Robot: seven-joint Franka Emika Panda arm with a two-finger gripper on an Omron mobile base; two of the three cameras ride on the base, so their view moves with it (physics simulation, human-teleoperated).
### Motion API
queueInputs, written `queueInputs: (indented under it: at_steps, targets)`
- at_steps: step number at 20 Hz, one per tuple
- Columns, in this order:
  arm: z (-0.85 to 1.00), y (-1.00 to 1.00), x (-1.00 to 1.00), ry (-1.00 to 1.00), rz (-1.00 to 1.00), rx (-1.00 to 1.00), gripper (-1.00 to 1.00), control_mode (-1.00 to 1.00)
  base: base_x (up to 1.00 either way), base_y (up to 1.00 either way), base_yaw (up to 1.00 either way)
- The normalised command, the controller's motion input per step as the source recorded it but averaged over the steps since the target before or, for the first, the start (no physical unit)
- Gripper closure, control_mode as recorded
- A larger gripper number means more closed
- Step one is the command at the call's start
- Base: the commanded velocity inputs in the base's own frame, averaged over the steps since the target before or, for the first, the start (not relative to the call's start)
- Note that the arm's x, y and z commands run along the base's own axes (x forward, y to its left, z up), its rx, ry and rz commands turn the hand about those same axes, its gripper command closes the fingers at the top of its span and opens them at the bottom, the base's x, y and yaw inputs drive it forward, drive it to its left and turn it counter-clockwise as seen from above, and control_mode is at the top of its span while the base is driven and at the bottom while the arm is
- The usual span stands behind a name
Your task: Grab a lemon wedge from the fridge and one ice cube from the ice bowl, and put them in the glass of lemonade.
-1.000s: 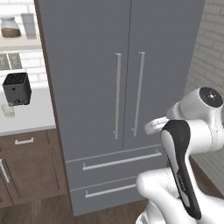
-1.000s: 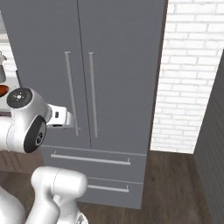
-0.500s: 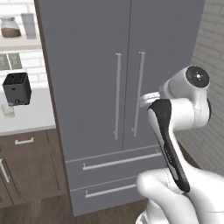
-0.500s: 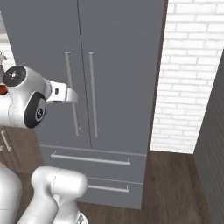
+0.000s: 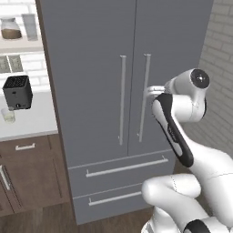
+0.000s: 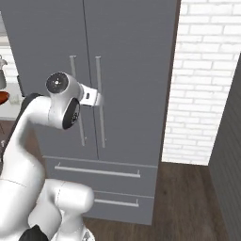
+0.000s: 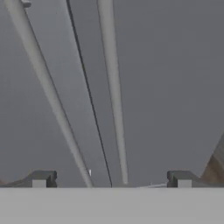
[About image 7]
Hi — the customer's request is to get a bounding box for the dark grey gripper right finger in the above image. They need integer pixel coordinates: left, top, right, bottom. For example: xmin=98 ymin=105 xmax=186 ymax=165
xmin=166 ymin=170 xmax=224 ymax=188

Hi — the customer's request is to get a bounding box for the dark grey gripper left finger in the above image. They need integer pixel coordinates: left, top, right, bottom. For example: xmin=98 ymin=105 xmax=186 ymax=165
xmin=2 ymin=170 xmax=59 ymax=188

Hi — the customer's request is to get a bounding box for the grey fridge door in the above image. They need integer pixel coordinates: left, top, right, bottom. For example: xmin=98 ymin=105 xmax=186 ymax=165
xmin=66 ymin=0 xmax=224 ymax=188
xmin=0 ymin=0 xmax=113 ymax=188

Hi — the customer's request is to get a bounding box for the grey fridge door handle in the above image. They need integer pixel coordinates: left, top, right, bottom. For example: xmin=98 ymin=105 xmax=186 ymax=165
xmin=95 ymin=0 xmax=130 ymax=186
xmin=3 ymin=0 xmax=95 ymax=188

